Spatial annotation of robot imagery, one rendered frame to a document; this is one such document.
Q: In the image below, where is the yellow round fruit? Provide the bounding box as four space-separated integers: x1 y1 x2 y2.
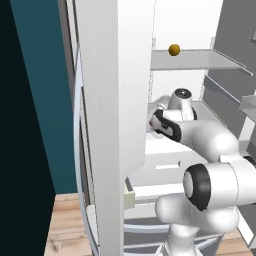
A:
168 43 181 57

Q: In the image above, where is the white fridge door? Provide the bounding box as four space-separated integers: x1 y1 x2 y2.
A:
58 0 156 256

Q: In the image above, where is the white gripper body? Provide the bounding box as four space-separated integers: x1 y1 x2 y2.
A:
147 95 172 116

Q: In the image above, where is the white fridge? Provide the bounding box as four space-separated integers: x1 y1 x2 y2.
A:
123 0 256 256

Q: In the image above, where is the pale cream box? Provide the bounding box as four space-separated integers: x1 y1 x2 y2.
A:
124 177 136 211

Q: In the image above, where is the grey fridge door with bins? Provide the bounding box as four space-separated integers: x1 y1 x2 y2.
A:
201 0 256 249

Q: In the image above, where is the grey curved door handle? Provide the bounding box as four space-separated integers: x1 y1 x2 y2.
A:
72 48 101 256

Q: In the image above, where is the clear glass fridge shelf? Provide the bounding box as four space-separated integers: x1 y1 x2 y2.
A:
150 48 253 77

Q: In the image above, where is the grey fridge drawer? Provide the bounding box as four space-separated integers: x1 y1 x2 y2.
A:
123 211 225 256

